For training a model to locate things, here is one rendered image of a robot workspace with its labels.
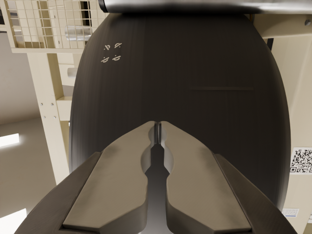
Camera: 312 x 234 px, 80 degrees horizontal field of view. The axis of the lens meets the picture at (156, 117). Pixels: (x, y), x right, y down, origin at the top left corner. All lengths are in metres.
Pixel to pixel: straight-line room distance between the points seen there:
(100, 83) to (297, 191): 0.54
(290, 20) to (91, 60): 0.39
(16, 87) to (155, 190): 8.25
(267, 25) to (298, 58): 0.12
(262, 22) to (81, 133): 0.50
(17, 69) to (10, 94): 0.91
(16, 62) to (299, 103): 8.19
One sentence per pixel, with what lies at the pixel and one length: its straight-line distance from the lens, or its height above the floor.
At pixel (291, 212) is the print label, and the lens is 0.66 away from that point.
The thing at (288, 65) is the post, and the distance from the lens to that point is 0.51.
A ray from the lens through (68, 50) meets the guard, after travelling 0.86.
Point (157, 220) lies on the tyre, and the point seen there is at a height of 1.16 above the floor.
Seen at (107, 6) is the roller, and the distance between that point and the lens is 0.32.
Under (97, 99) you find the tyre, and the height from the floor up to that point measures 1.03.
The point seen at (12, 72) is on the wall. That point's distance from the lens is 8.34.
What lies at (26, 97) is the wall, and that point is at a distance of 8.49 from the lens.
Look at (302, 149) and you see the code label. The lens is 0.55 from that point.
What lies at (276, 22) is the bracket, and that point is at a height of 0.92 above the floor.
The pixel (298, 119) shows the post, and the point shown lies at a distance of 0.51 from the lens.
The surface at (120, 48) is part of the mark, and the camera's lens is 0.26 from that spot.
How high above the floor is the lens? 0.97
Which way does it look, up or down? 21 degrees up
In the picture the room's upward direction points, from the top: 180 degrees counter-clockwise
